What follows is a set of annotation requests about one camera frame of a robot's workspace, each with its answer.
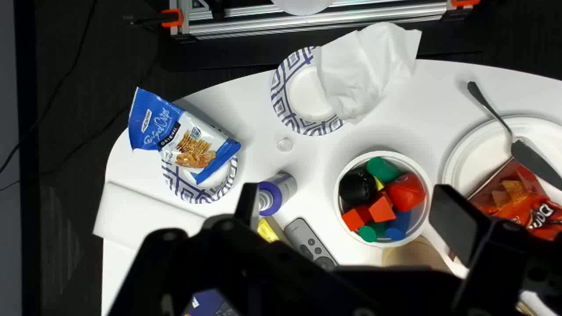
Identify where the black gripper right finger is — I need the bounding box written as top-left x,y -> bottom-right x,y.
429,185 -> 529,269

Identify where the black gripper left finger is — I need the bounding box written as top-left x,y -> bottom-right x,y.
234,183 -> 259,230

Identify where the white bowl with blocks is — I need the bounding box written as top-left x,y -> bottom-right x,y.
334,151 -> 433,248

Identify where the grey remote control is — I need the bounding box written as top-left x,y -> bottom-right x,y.
285,218 -> 338,271

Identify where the red Doritos bag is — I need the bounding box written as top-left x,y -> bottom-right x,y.
470,160 -> 562,241

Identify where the plain white paper plate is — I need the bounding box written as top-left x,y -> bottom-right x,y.
440,116 -> 562,195

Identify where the small clear bottle cap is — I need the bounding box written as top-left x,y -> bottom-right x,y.
278,137 -> 294,151

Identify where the metal cake server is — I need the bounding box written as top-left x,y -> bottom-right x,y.
466,81 -> 562,190

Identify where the blue snack bag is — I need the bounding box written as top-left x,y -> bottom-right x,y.
129,88 -> 241,185

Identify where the blue patterned paper plate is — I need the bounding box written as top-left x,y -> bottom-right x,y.
271,46 -> 343,137

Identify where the white tissue paper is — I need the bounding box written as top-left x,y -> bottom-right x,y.
315,23 -> 422,121

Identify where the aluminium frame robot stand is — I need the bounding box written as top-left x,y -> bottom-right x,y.
164,0 -> 484,41

